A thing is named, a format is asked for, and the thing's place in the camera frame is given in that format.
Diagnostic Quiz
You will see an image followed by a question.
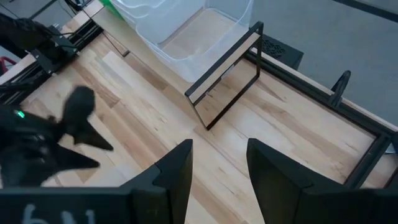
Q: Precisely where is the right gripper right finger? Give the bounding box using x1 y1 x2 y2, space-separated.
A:
247 138 313 224

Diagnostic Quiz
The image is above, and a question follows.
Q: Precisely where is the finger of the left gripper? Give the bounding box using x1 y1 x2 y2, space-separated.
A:
51 145 101 181
73 122 114 152

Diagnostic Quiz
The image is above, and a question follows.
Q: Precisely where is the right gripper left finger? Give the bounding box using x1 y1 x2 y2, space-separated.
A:
121 139 194 224

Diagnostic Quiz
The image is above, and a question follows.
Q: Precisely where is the clear plastic basket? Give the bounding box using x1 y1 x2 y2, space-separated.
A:
136 0 254 83
139 0 254 78

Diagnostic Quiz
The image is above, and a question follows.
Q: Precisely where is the green slotted plastic basket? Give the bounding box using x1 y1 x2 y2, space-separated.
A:
99 0 125 19

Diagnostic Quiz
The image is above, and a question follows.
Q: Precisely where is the wooden shelf with black legs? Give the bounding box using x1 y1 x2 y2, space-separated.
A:
90 6 265 131

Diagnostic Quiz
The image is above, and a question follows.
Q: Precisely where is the black clamp hook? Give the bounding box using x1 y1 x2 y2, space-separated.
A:
328 70 352 109

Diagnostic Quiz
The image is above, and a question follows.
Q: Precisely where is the black vented box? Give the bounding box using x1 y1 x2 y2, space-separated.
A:
245 33 305 72

